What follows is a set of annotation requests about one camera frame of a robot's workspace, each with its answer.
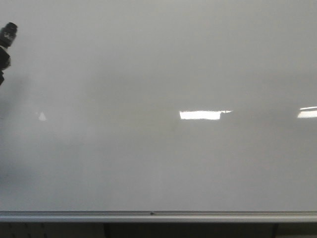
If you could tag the aluminium whiteboard tray rail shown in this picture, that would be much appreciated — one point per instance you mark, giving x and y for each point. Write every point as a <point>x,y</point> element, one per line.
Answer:
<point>159,216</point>

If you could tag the large white whiteboard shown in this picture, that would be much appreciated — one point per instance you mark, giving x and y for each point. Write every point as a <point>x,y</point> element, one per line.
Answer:
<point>166,105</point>

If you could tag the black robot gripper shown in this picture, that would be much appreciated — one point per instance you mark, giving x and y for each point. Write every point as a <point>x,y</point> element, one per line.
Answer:
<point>7,36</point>

